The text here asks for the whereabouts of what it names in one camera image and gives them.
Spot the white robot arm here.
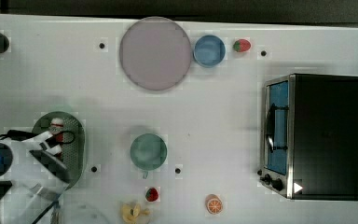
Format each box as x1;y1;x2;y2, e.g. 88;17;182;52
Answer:
0;131;71;224

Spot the blue bowl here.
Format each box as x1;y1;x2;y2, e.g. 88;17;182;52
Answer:
193;35;226;68

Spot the grey round plate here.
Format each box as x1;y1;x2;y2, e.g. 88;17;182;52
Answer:
119;17;192;91

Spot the green oval strainer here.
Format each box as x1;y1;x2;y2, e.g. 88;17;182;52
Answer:
32;111;86;189

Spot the black toaster oven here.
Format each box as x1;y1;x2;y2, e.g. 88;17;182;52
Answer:
257;74;358;201

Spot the orange slice toy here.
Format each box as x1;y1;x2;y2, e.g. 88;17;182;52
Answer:
205;194;223;215

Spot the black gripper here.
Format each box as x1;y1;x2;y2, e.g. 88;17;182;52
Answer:
21;131;70;184

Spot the red plush ketchup bottle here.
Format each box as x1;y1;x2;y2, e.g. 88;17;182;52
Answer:
49;118;63;146

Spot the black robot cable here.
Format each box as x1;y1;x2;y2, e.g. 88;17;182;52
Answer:
0;129;76;146

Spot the red strawberry toy far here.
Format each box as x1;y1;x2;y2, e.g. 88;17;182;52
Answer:
233;39;252;52

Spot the teal metal mug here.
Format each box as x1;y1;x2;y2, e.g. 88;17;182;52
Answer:
130;133;168;179

